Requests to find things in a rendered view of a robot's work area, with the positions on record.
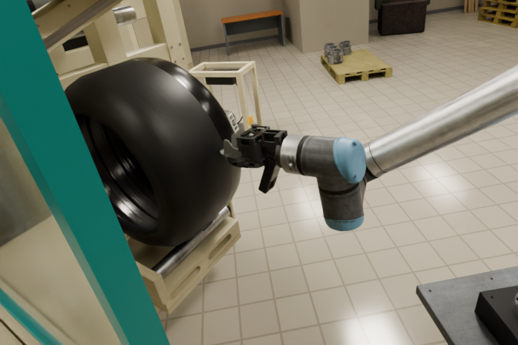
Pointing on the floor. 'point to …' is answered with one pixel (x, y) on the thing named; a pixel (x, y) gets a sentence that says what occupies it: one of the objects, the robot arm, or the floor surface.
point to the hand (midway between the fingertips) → (225, 154)
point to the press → (387, 22)
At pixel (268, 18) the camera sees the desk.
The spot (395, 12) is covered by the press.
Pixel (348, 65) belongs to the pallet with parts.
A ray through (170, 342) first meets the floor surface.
